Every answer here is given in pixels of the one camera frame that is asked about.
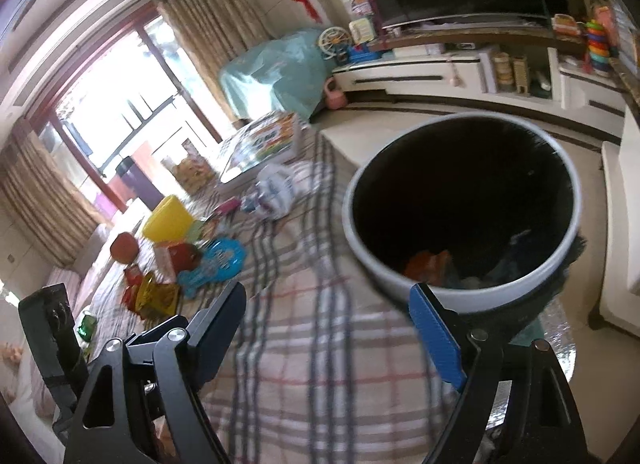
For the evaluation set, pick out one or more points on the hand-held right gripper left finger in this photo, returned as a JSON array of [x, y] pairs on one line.
[[215, 344]]

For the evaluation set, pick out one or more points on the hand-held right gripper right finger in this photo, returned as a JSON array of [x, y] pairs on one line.
[[435, 339]]

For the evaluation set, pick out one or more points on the white round bin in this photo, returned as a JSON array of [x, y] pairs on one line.
[[380, 264]]

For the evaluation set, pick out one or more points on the green cup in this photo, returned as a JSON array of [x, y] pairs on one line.
[[87, 328]]

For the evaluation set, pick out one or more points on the orange snack wrapper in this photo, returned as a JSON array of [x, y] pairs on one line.
[[427, 264]]

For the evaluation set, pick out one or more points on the yellow wrapper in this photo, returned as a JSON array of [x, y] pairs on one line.
[[156, 296]]

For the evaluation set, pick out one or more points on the blue toy pack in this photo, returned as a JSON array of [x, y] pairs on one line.
[[215, 261]]

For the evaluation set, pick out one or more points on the plaid blanket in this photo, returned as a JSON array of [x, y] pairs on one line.
[[310, 344]]

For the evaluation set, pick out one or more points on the red snack package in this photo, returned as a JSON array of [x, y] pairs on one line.
[[172, 256]]

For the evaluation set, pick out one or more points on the red ball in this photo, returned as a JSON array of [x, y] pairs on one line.
[[123, 247]]

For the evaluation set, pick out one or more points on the yellow plastic container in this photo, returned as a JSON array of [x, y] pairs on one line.
[[167, 219]]

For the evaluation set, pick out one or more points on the beige curtain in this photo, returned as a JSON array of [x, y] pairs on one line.
[[40, 194], [215, 18]]

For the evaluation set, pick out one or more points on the white blue plastic bag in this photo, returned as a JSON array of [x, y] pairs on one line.
[[280, 189]]

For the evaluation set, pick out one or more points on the clear cookie jar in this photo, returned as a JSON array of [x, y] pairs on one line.
[[191, 171]]

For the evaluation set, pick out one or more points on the colourful children's book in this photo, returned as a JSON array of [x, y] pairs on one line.
[[260, 143]]

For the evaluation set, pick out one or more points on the white side cabinet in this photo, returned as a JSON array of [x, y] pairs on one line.
[[620, 244]]

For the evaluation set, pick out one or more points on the pink kettlebell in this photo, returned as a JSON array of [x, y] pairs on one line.
[[336, 96]]

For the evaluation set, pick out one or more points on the white television cabinet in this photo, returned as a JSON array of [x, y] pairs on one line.
[[425, 73]]

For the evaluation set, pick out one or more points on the teal plastic cover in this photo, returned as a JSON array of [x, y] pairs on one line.
[[270, 73]]

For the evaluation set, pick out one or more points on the blue toy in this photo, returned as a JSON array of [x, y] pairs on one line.
[[362, 53]]

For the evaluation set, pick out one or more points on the ferris wheel toy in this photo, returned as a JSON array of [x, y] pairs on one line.
[[332, 42]]

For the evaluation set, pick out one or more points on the white toy radio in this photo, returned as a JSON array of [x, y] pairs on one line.
[[361, 29]]

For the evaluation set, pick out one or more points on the orange toy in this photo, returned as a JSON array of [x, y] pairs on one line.
[[567, 26]]

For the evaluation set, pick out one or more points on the round pink toy sign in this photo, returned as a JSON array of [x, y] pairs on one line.
[[361, 3]]

